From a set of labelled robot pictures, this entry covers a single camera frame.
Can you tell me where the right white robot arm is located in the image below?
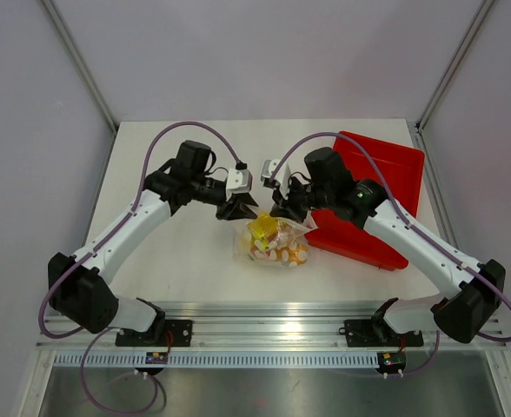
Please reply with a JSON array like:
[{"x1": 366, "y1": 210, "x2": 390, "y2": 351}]
[{"x1": 261, "y1": 147, "x2": 505, "y2": 345}]

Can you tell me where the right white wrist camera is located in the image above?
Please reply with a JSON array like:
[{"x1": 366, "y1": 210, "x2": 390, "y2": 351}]
[{"x1": 261, "y1": 159, "x2": 291, "y2": 196}]

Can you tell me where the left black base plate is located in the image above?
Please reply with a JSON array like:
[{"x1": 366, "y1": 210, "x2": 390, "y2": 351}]
[{"x1": 115, "y1": 319, "x2": 193, "y2": 348}]

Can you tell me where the right aluminium frame post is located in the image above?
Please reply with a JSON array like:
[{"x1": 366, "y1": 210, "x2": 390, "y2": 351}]
[{"x1": 415, "y1": 0, "x2": 497, "y2": 134}]

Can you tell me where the purple cable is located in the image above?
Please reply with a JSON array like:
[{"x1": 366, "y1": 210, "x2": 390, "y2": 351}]
[
  {"x1": 37, "y1": 121, "x2": 248, "y2": 412},
  {"x1": 268, "y1": 132, "x2": 511, "y2": 378}
]

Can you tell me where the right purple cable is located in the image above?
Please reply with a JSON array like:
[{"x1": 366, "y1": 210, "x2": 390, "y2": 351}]
[{"x1": 268, "y1": 132, "x2": 511, "y2": 378}]

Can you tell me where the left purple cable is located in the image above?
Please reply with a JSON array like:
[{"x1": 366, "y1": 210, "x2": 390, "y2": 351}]
[{"x1": 37, "y1": 121, "x2": 248, "y2": 412}]

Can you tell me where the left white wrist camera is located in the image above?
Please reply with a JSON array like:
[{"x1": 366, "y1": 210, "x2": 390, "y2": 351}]
[{"x1": 225, "y1": 168, "x2": 253, "y2": 198}]

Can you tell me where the yellow pear toy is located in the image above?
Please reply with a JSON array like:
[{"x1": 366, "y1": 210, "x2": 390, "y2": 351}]
[{"x1": 247, "y1": 213, "x2": 280, "y2": 244}]

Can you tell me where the watermelon slice toy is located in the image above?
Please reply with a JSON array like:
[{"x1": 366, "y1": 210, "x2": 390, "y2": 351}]
[{"x1": 267, "y1": 222, "x2": 297, "y2": 248}]

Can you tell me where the red plastic tray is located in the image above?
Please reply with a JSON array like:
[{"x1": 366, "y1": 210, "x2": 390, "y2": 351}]
[{"x1": 303, "y1": 129, "x2": 426, "y2": 273}]

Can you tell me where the aluminium frame post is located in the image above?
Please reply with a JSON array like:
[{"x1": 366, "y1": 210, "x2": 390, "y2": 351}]
[
  {"x1": 415, "y1": 0, "x2": 497, "y2": 134},
  {"x1": 37, "y1": 0, "x2": 119, "y2": 137}
]

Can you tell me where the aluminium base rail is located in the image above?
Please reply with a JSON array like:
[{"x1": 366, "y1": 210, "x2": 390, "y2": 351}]
[{"x1": 36, "y1": 301, "x2": 508, "y2": 351}]

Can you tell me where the white slotted cable duct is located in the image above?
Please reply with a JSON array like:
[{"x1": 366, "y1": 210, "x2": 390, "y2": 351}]
[{"x1": 54, "y1": 350, "x2": 379, "y2": 369}]

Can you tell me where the left aluminium frame post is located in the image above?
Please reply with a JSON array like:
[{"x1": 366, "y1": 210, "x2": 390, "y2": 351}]
[{"x1": 37, "y1": 0, "x2": 119, "y2": 137}]

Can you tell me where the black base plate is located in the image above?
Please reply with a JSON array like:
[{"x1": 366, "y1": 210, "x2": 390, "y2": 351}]
[
  {"x1": 338, "y1": 319, "x2": 424, "y2": 348},
  {"x1": 115, "y1": 319, "x2": 193, "y2": 348}
]

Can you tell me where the clear zip top bag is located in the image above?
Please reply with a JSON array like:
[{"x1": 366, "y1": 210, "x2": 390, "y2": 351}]
[{"x1": 233, "y1": 212, "x2": 317, "y2": 268}]

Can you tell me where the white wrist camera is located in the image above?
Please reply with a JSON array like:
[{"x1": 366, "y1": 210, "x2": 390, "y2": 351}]
[
  {"x1": 261, "y1": 159, "x2": 291, "y2": 196},
  {"x1": 225, "y1": 168, "x2": 253, "y2": 198}
]

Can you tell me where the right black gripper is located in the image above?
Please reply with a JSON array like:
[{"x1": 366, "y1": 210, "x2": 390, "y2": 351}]
[{"x1": 272, "y1": 175, "x2": 334, "y2": 223}]

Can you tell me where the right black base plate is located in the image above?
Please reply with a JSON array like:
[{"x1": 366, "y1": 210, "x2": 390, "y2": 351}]
[{"x1": 338, "y1": 319, "x2": 424, "y2": 348}]

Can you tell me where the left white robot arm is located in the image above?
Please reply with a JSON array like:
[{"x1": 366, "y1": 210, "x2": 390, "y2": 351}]
[{"x1": 45, "y1": 141, "x2": 257, "y2": 346}]

